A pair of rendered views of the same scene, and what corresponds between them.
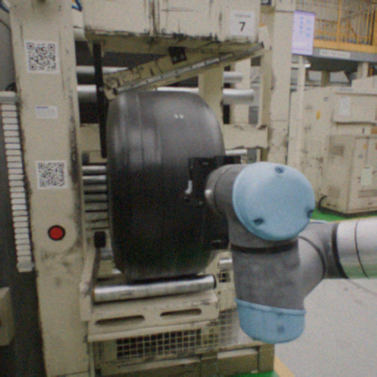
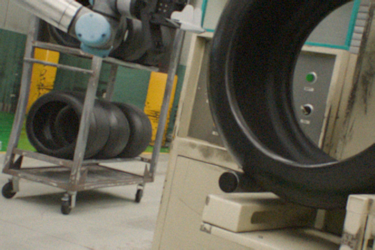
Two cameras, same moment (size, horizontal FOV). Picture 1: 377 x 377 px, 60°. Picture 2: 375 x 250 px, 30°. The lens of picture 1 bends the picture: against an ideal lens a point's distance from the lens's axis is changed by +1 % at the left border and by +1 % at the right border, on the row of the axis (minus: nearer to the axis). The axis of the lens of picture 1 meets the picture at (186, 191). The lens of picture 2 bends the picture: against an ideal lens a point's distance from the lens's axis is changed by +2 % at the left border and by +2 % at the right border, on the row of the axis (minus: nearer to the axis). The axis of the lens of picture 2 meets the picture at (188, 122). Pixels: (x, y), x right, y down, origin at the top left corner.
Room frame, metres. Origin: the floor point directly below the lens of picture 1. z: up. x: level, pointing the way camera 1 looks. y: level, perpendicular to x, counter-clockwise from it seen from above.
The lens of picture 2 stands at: (1.86, -1.13, 1.08)
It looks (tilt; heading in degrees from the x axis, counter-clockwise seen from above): 3 degrees down; 137
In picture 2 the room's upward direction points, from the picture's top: 11 degrees clockwise
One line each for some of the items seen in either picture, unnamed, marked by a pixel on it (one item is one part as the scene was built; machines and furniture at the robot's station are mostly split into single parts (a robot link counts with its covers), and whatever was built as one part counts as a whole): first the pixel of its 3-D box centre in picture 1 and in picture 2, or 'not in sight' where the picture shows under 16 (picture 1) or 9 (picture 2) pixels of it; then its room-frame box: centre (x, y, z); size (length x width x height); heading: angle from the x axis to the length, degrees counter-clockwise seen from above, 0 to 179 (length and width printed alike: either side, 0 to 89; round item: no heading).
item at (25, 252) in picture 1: (21, 185); not in sight; (0.86, 0.44, 1.19); 0.05 x 0.04 x 0.48; 12
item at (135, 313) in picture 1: (154, 308); (263, 210); (0.84, 0.09, 0.83); 0.36 x 0.09 x 0.06; 102
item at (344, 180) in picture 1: (357, 174); not in sight; (5.12, -2.73, 0.62); 0.91 x 0.58 x 1.25; 110
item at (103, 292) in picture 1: (154, 287); (268, 182); (0.84, 0.09, 0.90); 0.35 x 0.05 x 0.05; 102
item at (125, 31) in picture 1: (170, 26); not in sight; (1.29, 0.06, 1.71); 0.61 x 0.25 x 0.15; 102
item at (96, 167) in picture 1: (86, 199); not in sight; (1.30, 0.41, 1.05); 0.20 x 0.15 x 0.30; 102
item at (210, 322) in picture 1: (149, 296); (316, 245); (0.98, 0.12, 0.80); 0.37 x 0.36 x 0.02; 12
